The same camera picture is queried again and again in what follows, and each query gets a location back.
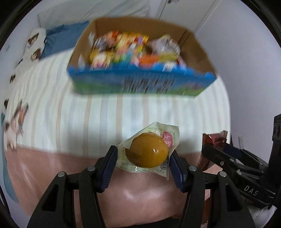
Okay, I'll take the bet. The white door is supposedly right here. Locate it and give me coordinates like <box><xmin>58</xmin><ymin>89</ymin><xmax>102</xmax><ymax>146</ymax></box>
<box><xmin>155</xmin><ymin>0</ymin><xmax>219</xmax><ymax>32</ymax></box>

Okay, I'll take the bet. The dark red packet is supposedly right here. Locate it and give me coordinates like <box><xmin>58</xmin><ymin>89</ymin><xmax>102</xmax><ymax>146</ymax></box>
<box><xmin>197</xmin><ymin>130</ymin><xmax>228</xmax><ymax>170</ymax></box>

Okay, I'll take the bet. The yellow panda snack bag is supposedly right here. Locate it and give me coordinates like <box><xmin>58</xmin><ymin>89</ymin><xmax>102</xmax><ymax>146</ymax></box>
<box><xmin>89</xmin><ymin>49</ymin><xmax>115</xmax><ymax>69</ymax></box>

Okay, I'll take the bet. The orange snack packet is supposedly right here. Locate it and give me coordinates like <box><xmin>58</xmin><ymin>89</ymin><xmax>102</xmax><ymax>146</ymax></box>
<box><xmin>139</xmin><ymin>55</ymin><xmax>159</xmax><ymax>68</ymax></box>

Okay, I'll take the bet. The wall outlet with plug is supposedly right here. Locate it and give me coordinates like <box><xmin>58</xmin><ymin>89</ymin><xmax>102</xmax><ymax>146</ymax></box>
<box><xmin>238</xmin><ymin>136</ymin><xmax>244</xmax><ymax>149</ymax></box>

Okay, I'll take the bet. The orange panda snack bag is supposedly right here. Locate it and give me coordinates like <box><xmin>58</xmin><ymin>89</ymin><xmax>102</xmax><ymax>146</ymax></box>
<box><xmin>93</xmin><ymin>31</ymin><xmax>119</xmax><ymax>52</ymax></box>

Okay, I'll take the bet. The pink striped cat blanket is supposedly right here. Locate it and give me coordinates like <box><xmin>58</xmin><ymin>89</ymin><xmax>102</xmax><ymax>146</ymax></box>
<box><xmin>2</xmin><ymin>51</ymin><xmax>231</xmax><ymax>216</ymax></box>

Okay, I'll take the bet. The grey padded headboard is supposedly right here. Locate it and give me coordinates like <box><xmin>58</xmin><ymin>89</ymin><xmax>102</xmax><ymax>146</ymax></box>
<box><xmin>38</xmin><ymin>1</ymin><xmax>151</xmax><ymax>29</ymax></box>

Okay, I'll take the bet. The packaged braised egg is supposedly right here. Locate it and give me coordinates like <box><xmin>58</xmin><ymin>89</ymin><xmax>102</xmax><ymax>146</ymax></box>
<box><xmin>116</xmin><ymin>122</ymin><xmax>180</xmax><ymax>179</ymax></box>

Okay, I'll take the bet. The colourful gumball candy bag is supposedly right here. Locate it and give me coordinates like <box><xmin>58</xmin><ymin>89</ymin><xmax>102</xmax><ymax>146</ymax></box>
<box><xmin>112</xmin><ymin>49</ymin><xmax>140</xmax><ymax>66</ymax></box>

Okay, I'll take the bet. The blue bed sheet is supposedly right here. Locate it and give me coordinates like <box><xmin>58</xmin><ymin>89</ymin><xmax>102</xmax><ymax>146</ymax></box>
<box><xmin>41</xmin><ymin>21</ymin><xmax>90</xmax><ymax>59</ymax></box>

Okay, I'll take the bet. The red white long packet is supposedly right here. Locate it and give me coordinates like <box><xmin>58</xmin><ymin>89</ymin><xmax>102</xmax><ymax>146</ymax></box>
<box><xmin>177</xmin><ymin>56</ymin><xmax>187</xmax><ymax>70</ymax></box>

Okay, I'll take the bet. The yellow clear egg-cake bag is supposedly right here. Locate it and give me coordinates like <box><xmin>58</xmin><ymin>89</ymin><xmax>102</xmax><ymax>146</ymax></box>
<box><xmin>147</xmin><ymin>34</ymin><xmax>181</xmax><ymax>62</ymax></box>

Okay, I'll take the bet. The bear print pillow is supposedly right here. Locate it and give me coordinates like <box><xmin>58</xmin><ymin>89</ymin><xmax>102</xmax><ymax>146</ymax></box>
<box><xmin>8</xmin><ymin>27</ymin><xmax>48</xmax><ymax>86</ymax></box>

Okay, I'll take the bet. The yellow red noodle packet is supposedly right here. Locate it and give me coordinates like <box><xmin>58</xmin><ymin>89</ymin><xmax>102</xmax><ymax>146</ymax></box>
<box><xmin>115</xmin><ymin>32</ymin><xmax>149</xmax><ymax>58</ymax></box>

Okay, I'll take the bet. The cardboard milk box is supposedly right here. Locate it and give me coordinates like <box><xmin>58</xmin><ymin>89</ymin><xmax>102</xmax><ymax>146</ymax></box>
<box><xmin>67</xmin><ymin>17</ymin><xmax>217</xmax><ymax>96</ymax></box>

